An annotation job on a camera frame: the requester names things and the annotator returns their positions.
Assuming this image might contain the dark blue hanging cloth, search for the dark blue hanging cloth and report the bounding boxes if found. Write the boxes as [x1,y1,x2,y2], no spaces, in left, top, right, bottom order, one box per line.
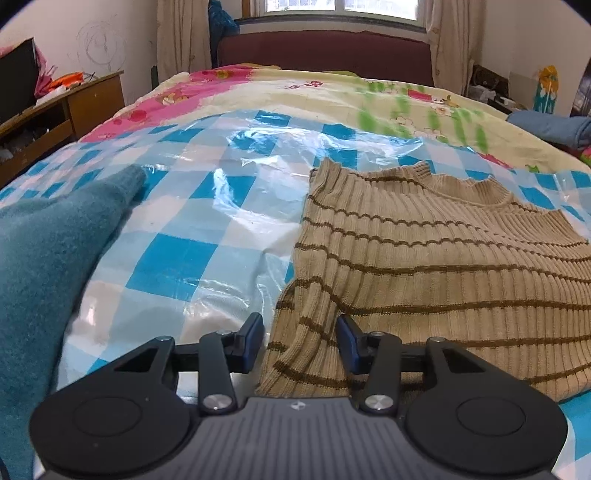
[207,0,241,71]

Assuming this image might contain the blue checkered plastic sheet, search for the blue checkered plastic sheet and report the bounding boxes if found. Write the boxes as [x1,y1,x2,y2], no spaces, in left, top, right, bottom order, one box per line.
[0,109,591,464]

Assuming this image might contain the blue folded clothes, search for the blue folded clothes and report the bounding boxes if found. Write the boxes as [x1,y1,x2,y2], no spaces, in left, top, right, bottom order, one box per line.
[506,112,591,149]

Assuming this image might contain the beige striped ribbed sweater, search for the beige striped ribbed sweater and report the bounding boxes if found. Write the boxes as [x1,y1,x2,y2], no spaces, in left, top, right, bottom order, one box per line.
[254,157,591,401]

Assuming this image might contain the teal knit garment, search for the teal knit garment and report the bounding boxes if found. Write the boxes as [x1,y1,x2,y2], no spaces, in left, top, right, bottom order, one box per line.
[0,165,149,480]

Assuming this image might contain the beige curtain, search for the beige curtain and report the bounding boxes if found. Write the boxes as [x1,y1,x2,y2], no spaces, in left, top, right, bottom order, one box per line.
[156,0,214,88]
[426,0,486,99]

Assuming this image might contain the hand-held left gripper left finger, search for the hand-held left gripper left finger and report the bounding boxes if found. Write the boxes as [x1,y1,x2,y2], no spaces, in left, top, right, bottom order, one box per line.
[112,314,264,413]

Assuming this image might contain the pink floral cloth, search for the pink floral cloth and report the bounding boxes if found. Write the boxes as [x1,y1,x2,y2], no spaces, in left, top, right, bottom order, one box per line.
[33,47,60,99]

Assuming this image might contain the dark red headboard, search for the dark red headboard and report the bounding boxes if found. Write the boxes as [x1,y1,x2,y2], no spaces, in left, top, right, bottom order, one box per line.
[216,30,435,88]

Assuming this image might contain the yellow floral bag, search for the yellow floral bag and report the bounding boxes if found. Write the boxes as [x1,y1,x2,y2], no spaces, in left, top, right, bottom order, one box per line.
[534,65,560,112]

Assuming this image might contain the cluttered bedside table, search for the cluttered bedside table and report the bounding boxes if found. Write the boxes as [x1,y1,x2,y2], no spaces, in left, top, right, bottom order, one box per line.
[467,64,537,114]

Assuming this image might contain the floral printed bedsheet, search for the floral printed bedsheet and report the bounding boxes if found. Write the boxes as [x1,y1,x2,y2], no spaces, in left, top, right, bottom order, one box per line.
[80,65,591,186]

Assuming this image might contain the window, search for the window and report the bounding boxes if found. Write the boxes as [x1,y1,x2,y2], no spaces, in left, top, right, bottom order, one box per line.
[249,0,426,25]

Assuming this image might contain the black television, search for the black television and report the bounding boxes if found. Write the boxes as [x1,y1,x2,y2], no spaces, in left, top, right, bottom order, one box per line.
[0,38,40,126]

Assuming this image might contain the wooden side cabinet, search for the wooden side cabinet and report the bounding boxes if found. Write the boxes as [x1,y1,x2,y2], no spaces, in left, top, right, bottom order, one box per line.
[0,71,126,191]

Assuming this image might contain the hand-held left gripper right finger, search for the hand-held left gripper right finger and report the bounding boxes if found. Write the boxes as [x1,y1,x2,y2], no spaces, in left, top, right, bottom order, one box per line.
[337,314,491,414]

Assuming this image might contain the orange items on desk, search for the orange items on desk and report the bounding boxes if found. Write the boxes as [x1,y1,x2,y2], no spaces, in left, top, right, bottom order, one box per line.
[45,71,89,94]

